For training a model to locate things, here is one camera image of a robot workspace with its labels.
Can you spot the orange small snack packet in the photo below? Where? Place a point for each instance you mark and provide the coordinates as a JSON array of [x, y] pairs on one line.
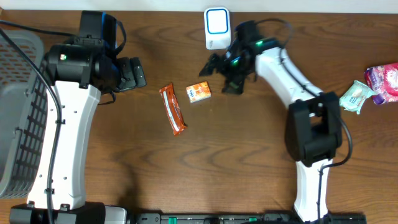
[[198, 92]]

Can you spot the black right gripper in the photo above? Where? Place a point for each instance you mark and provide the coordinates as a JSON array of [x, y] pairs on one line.
[[227, 66]]

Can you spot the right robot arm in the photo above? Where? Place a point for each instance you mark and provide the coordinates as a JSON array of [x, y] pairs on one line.
[[314, 127]]

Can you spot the white barcode scanner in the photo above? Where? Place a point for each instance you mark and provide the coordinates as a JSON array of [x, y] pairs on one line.
[[217, 28]]

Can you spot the grey plastic mesh basket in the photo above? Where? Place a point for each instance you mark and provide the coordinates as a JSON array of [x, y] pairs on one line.
[[23, 121]]

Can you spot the teal snack packet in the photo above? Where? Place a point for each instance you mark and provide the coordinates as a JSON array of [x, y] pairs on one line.
[[355, 97]]

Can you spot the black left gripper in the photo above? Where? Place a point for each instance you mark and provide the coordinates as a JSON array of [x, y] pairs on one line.
[[127, 73]]

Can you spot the purple red snack pack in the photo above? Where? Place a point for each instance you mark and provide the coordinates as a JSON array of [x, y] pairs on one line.
[[383, 82]]

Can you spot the orange brown snack bar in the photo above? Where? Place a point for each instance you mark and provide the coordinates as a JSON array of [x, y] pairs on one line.
[[172, 109]]

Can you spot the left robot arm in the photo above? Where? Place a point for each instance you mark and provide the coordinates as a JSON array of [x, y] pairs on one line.
[[79, 75]]

